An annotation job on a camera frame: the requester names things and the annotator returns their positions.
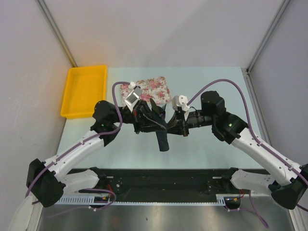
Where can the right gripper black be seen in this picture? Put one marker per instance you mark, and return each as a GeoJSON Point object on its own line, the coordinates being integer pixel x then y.
{"type": "Point", "coordinates": [179, 125]}

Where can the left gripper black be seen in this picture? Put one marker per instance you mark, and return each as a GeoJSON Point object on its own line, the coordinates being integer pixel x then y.
{"type": "Point", "coordinates": [142, 120]}

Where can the silver table knife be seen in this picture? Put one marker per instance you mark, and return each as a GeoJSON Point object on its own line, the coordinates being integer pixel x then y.
{"type": "Point", "coordinates": [154, 107]}

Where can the iridescent green fork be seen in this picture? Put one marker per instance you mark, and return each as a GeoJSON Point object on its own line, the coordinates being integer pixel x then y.
{"type": "Point", "coordinates": [162, 112]}

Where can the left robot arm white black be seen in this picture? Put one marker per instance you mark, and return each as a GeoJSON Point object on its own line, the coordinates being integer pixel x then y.
{"type": "Point", "coordinates": [50, 179]}

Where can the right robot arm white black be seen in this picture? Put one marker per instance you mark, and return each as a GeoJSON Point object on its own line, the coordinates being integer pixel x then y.
{"type": "Point", "coordinates": [285, 180]}

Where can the floral pattern tray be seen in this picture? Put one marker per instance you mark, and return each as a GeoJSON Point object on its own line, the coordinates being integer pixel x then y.
{"type": "Point", "coordinates": [155, 88]}

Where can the yellow plastic bin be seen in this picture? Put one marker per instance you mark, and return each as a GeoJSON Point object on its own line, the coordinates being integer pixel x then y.
{"type": "Point", "coordinates": [84, 87]}

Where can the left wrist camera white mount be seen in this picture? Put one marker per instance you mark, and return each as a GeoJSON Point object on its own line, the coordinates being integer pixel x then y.
{"type": "Point", "coordinates": [133, 97]}

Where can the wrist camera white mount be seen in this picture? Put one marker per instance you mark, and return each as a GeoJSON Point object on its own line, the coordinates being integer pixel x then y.
{"type": "Point", "coordinates": [180, 104]}
{"type": "Point", "coordinates": [133, 97]}

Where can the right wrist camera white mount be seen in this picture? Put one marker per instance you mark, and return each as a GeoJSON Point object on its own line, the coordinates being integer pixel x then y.
{"type": "Point", "coordinates": [180, 104]}

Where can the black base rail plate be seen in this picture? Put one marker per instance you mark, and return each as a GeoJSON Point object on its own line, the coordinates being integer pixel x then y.
{"type": "Point", "coordinates": [168, 181]}

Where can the right aluminium frame post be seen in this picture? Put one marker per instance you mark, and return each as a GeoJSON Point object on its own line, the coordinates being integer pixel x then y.
{"type": "Point", "coordinates": [269, 33]}

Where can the aluminium frame post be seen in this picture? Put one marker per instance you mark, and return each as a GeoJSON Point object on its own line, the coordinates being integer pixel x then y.
{"type": "Point", "coordinates": [269, 33]}
{"type": "Point", "coordinates": [42, 5]}

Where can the white slotted cable duct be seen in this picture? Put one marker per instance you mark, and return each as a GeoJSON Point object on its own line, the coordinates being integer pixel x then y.
{"type": "Point", "coordinates": [181, 199]}

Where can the left aluminium frame post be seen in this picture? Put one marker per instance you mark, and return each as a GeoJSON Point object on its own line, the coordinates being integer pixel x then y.
{"type": "Point", "coordinates": [42, 5]}

